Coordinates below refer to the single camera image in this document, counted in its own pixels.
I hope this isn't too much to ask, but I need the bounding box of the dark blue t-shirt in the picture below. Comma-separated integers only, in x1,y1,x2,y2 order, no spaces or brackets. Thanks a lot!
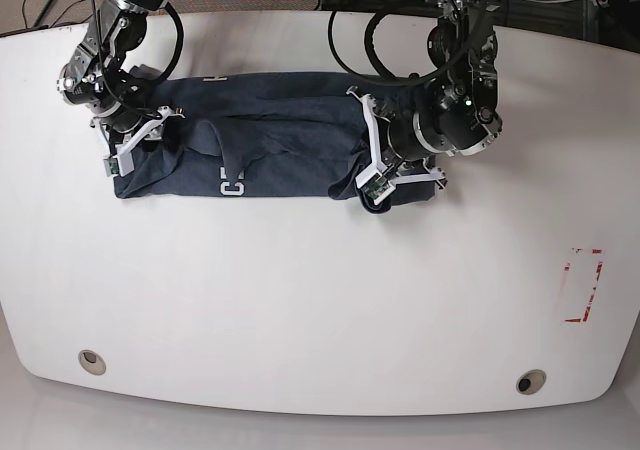
113,72,436,214

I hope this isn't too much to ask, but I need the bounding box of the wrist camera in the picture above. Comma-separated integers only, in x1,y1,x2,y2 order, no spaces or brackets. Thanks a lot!
356,167,396,205
103,152,134,177

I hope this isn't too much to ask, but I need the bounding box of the table cable grommet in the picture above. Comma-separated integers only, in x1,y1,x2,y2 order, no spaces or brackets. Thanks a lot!
78,350,106,376
516,369,547,395

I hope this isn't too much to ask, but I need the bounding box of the right table cable grommet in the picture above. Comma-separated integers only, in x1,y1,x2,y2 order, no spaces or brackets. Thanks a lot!
516,369,547,395

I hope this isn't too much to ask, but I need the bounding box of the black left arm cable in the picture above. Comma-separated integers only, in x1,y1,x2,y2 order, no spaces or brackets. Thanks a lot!
328,0,496,91

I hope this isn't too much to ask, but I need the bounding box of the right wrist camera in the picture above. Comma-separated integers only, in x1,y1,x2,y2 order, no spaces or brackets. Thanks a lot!
103,152,134,177

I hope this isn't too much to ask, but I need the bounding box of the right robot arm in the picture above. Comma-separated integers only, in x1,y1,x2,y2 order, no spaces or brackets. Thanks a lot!
58,0,184,165

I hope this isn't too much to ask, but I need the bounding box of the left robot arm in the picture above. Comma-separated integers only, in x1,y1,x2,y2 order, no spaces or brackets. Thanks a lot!
348,0,502,203

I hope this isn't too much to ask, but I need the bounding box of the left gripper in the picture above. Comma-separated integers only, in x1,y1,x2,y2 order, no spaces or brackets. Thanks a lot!
346,85,447,190

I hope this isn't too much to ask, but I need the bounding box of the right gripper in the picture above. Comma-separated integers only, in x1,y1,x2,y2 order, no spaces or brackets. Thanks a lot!
90,106,185,160

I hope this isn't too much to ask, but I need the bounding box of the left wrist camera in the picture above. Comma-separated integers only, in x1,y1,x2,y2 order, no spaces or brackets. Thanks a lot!
356,167,396,205

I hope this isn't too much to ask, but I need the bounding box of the left table cable grommet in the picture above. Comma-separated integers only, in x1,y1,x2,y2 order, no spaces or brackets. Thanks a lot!
78,350,106,376

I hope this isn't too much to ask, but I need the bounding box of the red tape rectangle marking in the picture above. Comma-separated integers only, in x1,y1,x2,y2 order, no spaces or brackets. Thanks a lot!
558,248,604,323

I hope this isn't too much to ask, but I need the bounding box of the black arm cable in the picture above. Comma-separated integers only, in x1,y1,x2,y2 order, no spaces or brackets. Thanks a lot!
328,0,496,91
84,0,185,121

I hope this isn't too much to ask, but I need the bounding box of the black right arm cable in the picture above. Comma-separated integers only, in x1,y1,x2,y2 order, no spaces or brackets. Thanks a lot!
84,0,185,121

